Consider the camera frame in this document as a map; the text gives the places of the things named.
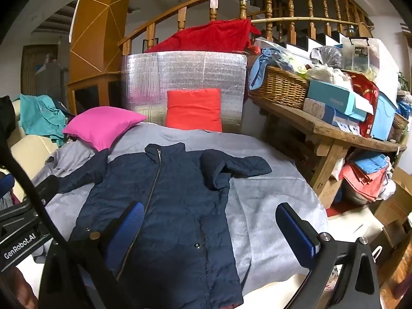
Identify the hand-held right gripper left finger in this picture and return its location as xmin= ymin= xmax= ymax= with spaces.
xmin=39 ymin=201 xmax=145 ymax=309

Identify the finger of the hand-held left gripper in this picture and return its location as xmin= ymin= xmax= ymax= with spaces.
xmin=32 ymin=175 xmax=60 ymax=204
xmin=0 ymin=173 xmax=15 ymax=199

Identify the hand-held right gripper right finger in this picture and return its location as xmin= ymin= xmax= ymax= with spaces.
xmin=275 ymin=203 xmax=385 ymax=309

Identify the navy blue puffer jacket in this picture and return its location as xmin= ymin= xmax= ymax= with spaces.
xmin=56 ymin=142 xmax=272 ymax=309

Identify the grey blanket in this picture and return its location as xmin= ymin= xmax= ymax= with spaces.
xmin=30 ymin=122 xmax=329 ymax=298

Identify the teal garment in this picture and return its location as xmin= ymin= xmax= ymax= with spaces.
xmin=19 ymin=94 xmax=77 ymax=148

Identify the black garment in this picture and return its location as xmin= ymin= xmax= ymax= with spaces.
xmin=0 ymin=96 xmax=16 ymax=136

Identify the dark blue garment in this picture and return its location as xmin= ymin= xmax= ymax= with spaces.
xmin=53 ymin=98 xmax=78 ymax=117

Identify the pink pillow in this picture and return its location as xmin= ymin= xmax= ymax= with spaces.
xmin=63 ymin=106 xmax=148 ymax=152

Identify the coral folded cloth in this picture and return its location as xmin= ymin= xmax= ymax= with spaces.
xmin=341 ymin=164 xmax=391 ymax=202

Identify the blue folded cloth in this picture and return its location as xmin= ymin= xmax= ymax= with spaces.
xmin=352 ymin=154 xmax=391 ymax=173

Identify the brown cardboard box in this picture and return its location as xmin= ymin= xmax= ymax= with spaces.
xmin=373 ymin=167 xmax=412 ymax=226

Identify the grey refrigerator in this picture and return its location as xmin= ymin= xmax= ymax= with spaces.
xmin=35 ymin=61 xmax=70 ymax=101

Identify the wooden table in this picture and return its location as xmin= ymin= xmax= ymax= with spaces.
xmin=249 ymin=95 xmax=408 ymax=200

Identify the white and blue box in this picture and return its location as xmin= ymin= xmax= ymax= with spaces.
xmin=333 ymin=109 xmax=363 ymax=135

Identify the pale blue patterned box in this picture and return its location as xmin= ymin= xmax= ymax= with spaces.
xmin=303 ymin=98 xmax=337 ymax=125

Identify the red pillow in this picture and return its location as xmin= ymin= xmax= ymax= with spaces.
xmin=165 ymin=88 xmax=223 ymax=132

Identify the teal cardboard box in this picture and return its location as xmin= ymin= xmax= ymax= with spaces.
xmin=307 ymin=80 xmax=368 ymax=122

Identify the blue plastic storage bin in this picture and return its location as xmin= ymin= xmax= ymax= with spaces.
xmin=370 ymin=92 xmax=400 ymax=141

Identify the large wicker basket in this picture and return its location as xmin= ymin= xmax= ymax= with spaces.
xmin=248 ymin=66 xmax=311 ymax=110

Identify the red gift bag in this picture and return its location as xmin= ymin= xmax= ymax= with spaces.
xmin=350 ymin=72 xmax=381 ymax=138

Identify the small wicker basket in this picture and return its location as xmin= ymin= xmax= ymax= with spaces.
xmin=393 ymin=113 xmax=411 ymax=131

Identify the wooden column with cabinet base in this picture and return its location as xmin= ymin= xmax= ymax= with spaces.
xmin=66 ymin=0 xmax=136 ymax=116

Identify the white plastic bag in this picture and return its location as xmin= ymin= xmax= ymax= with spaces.
xmin=305 ymin=65 xmax=352 ymax=85

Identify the silver foil insulation panel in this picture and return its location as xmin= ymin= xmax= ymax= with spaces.
xmin=121 ymin=51 xmax=249 ymax=135

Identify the grey plastic bag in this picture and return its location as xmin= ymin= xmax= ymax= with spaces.
xmin=311 ymin=46 xmax=344 ymax=69

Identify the clear plastic storage box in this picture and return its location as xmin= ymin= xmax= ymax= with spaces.
xmin=341 ymin=37 xmax=392 ymax=72

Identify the red fleece blanket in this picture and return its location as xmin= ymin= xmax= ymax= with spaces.
xmin=145 ymin=19 xmax=262 ymax=54

